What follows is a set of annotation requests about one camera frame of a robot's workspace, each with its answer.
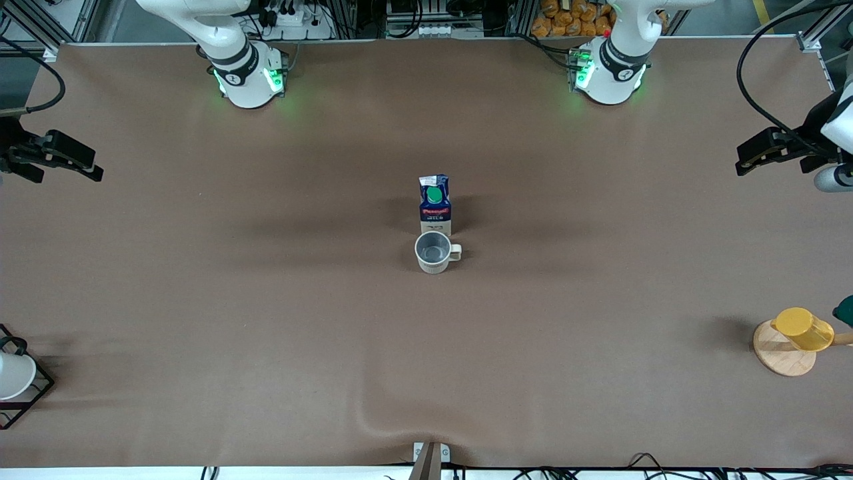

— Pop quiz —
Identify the white power strip with plugs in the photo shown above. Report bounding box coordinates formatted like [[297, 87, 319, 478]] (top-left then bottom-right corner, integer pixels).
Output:
[[257, 0, 334, 41]]

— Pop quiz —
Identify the aluminium frame profile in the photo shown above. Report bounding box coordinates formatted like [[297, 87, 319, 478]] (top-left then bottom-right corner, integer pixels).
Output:
[[796, 0, 853, 94]]

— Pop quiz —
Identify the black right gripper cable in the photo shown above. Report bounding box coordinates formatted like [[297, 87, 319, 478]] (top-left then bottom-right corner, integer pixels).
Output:
[[0, 37, 66, 115]]

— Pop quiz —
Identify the yellow plastic cup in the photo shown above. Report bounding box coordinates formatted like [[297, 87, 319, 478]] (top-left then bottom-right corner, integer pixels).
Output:
[[771, 307, 836, 352]]

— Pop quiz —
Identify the black cable along table edge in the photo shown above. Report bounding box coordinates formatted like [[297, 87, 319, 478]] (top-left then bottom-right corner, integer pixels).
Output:
[[453, 461, 853, 479]]

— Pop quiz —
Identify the black wire rack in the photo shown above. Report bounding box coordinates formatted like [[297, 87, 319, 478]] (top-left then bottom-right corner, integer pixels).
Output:
[[0, 324, 56, 430]]

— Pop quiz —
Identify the beige mug with handle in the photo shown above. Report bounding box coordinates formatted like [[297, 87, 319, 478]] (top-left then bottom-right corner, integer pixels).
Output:
[[414, 231, 462, 275]]

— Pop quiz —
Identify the round wooden cup stand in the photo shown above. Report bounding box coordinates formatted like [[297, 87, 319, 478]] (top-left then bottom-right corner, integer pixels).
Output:
[[753, 319, 853, 378]]

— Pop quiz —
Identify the white cup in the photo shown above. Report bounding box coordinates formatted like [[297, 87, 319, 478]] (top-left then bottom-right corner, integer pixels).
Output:
[[0, 351, 37, 401]]

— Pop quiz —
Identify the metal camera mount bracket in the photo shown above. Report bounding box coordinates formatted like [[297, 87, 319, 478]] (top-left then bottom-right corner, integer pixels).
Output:
[[413, 441, 451, 480]]

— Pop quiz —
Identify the blue white milk carton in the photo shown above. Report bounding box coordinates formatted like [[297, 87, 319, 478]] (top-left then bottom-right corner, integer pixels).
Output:
[[418, 174, 453, 237]]

